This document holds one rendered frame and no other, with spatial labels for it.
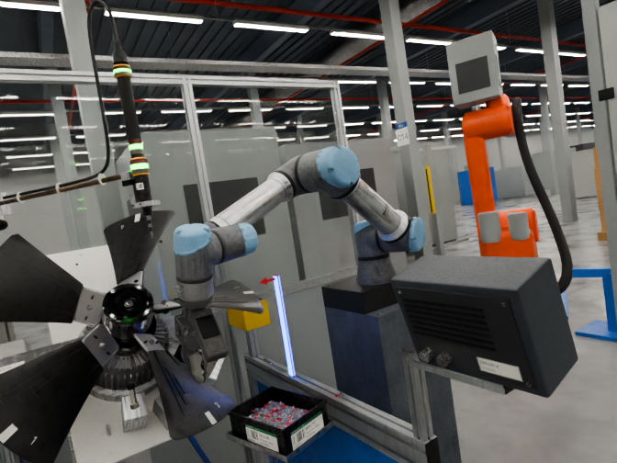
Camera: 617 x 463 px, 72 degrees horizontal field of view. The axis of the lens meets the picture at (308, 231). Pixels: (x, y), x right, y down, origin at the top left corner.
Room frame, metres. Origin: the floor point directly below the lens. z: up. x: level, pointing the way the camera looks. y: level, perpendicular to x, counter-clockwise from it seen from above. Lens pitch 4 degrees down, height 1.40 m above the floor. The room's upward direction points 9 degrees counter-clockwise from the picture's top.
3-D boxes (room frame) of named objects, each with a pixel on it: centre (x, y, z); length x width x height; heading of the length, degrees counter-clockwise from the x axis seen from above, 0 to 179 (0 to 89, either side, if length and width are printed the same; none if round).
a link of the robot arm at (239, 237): (0.97, 0.19, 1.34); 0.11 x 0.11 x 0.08; 46
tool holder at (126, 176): (1.14, 0.42, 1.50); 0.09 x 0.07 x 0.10; 68
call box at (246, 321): (1.58, 0.27, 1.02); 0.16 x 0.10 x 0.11; 33
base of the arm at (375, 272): (1.56, -0.22, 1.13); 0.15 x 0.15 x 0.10
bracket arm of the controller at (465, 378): (0.81, -0.23, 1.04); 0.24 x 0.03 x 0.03; 33
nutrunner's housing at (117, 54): (1.14, 0.41, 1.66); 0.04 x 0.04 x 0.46
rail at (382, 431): (1.25, 0.06, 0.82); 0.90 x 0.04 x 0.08; 33
